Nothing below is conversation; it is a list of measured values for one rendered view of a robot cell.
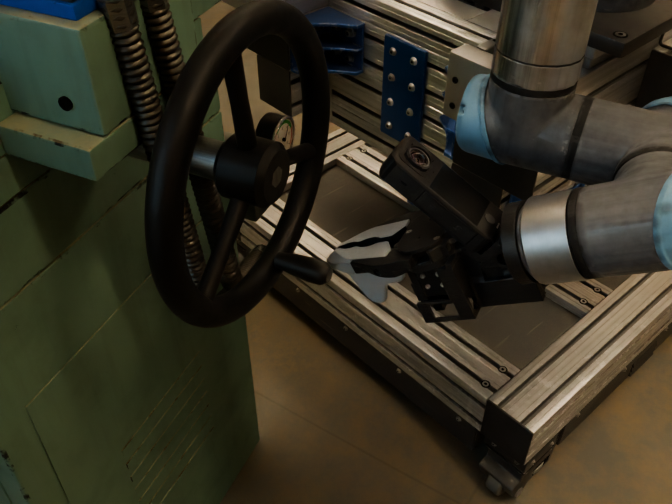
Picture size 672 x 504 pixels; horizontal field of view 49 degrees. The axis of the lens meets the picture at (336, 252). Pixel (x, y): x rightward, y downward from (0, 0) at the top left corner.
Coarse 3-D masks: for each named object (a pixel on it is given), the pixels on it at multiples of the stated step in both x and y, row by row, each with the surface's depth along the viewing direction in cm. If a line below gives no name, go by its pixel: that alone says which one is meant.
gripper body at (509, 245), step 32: (416, 224) 68; (512, 224) 60; (448, 256) 64; (480, 256) 64; (512, 256) 60; (416, 288) 68; (448, 288) 65; (480, 288) 66; (512, 288) 64; (544, 288) 65; (448, 320) 67
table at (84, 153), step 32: (192, 0) 80; (0, 96) 59; (160, 96) 63; (0, 128) 59; (32, 128) 59; (64, 128) 59; (128, 128) 60; (32, 160) 60; (64, 160) 58; (96, 160) 58
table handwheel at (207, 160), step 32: (256, 0) 58; (224, 32) 54; (256, 32) 56; (288, 32) 62; (192, 64) 52; (224, 64) 53; (320, 64) 69; (192, 96) 52; (320, 96) 72; (160, 128) 52; (192, 128) 52; (320, 128) 74; (160, 160) 51; (192, 160) 65; (224, 160) 63; (256, 160) 62; (288, 160) 66; (320, 160) 76; (160, 192) 52; (224, 192) 64; (256, 192) 62; (160, 224) 53; (224, 224) 64; (288, 224) 76; (160, 256) 54; (224, 256) 63; (160, 288) 56; (192, 288) 58; (256, 288) 71; (192, 320) 61; (224, 320) 65
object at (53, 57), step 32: (0, 32) 55; (32, 32) 54; (64, 32) 53; (96, 32) 54; (192, 32) 65; (0, 64) 58; (32, 64) 56; (64, 64) 55; (96, 64) 55; (32, 96) 58; (64, 96) 57; (96, 96) 56; (128, 96) 59; (96, 128) 58
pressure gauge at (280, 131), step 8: (272, 112) 96; (264, 120) 94; (272, 120) 94; (280, 120) 94; (288, 120) 96; (256, 128) 94; (264, 128) 94; (272, 128) 93; (280, 128) 95; (288, 128) 97; (264, 136) 94; (272, 136) 94; (280, 136) 95; (288, 136) 98; (288, 144) 98
